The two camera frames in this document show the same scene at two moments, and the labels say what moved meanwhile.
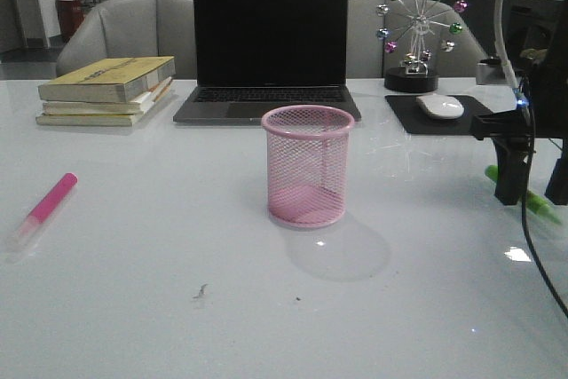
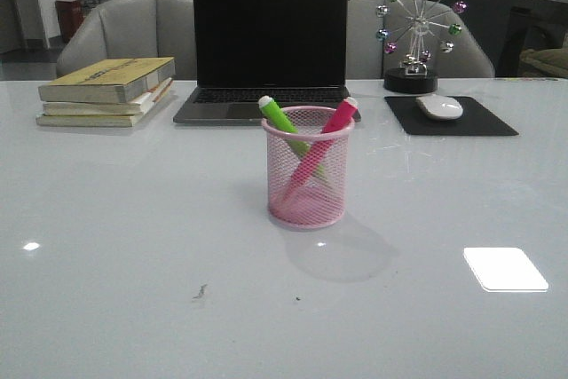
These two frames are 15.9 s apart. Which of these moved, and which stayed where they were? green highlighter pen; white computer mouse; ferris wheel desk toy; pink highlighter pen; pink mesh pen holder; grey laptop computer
Moved: green highlighter pen; pink highlighter pen
Stayed: grey laptop computer; white computer mouse; pink mesh pen holder; ferris wheel desk toy
